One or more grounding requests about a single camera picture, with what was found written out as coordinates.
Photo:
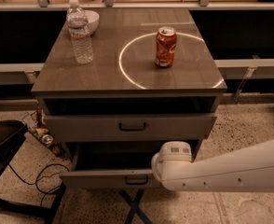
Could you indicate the grey drawer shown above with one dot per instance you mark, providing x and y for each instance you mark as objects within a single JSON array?
[
  {"x": 112, "y": 165},
  {"x": 110, "y": 128}
]

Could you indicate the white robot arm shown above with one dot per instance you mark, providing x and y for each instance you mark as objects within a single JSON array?
[{"x": 249, "y": 169}]

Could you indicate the grey drawer cabinet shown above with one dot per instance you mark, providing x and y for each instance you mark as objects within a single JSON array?
[{"x": 123, "y": 78}]

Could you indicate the red soda can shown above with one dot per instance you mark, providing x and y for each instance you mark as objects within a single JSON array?
[{"x": 166, "y": 40}]

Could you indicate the white bowl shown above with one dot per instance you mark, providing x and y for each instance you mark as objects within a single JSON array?
[{"x": 93, "y": 18}]

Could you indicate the blue tape cross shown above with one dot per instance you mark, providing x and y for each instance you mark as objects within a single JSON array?
[{"x": 134, "y": 205}]

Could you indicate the clear plastic water bottle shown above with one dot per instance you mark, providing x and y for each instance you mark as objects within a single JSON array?
[{"x": 78, "y": 26}]

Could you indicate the clutter of snack items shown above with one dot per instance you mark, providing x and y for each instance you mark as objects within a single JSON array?
[{"x": 39, "y": 130}]

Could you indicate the black chair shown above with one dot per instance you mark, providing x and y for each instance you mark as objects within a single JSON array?
[{"x": 12, "y": 136}]

